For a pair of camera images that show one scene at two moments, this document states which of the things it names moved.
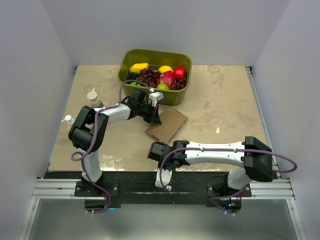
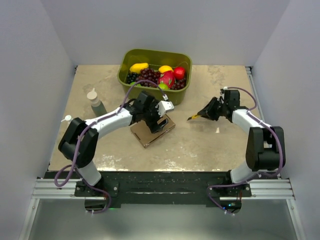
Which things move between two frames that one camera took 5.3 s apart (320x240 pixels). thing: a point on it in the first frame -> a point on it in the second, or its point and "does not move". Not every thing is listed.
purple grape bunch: x=149 y=76 does not move
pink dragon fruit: x=167 y=78 does not move
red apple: x=179 y=73 does not move
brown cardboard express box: x=171 y=121 -> x=142 y=132
